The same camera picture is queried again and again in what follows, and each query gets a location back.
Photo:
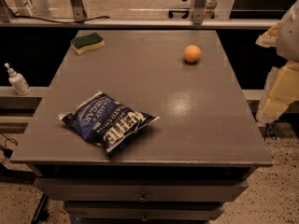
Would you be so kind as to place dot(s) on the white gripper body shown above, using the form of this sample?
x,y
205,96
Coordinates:
x,y
289,36

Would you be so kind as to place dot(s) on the lower drawer knob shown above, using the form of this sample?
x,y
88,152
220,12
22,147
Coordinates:
x,y
144,219

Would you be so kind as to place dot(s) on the upper drawer knob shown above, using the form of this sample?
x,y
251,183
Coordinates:
x,y
143,198

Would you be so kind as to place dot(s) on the blue chip bag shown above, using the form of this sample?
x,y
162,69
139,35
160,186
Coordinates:
x,y
105,122

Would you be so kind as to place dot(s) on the metal frame bracket left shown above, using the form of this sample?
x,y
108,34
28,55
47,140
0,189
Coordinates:
x,y
79,12

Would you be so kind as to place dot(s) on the orange fruit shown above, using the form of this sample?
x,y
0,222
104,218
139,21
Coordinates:
x,y
192,54

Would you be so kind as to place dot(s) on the metal frame bracket right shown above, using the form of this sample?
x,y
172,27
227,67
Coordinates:
x,y
198,11

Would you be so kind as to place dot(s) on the grey drawer cabinet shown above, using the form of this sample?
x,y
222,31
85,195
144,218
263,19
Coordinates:
x,y
188,139

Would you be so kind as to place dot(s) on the drawer knob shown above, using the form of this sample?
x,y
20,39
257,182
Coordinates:
x,y
143,198
144,219

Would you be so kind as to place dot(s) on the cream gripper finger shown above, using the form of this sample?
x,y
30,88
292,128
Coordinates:
x,y
269,38
281,89

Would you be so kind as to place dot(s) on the metal frame bracket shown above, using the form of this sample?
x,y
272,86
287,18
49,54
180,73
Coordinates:
x,y
198,11
79,12

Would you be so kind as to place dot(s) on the green and yellow sponge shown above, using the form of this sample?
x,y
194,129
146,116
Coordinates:
x,y
86,43

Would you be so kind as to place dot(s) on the white pump bottle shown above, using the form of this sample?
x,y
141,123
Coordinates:
x,y
17,81

